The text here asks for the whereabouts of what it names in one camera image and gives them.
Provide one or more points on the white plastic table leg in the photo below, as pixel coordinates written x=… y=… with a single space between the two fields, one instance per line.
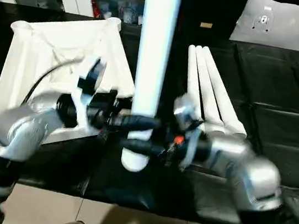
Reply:
x=155 y=48
x=195 y=74
x=207 y=75
x=218 y=77

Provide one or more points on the grey printed cushion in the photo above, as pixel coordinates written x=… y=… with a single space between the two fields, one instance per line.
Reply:
x=289 y=31

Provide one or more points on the patterned white jar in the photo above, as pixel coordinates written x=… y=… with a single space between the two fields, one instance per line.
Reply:
x=128 y=15

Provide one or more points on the black cabinet with gold label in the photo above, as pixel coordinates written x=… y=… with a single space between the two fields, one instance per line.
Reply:
x=209 y=6

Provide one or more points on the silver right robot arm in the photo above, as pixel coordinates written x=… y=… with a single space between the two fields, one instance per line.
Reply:
x=255 y=174

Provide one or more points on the white plastic table top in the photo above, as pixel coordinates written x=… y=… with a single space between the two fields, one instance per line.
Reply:
x=34 y=59

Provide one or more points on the black padded work mat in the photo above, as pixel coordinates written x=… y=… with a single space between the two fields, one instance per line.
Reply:
x=280 y=94

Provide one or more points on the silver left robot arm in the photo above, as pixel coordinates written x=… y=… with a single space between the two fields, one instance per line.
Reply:
x=16 y=126

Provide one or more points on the small white jar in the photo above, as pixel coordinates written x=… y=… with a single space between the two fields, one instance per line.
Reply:
x=107 y=15

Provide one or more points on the red bottle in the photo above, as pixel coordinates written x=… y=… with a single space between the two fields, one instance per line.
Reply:
x=97 y=9

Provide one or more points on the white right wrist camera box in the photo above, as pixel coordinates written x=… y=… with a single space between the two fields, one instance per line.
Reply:
x=183 y=108

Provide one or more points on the small white figurine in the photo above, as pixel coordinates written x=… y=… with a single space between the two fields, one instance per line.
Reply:
x=41 y=4

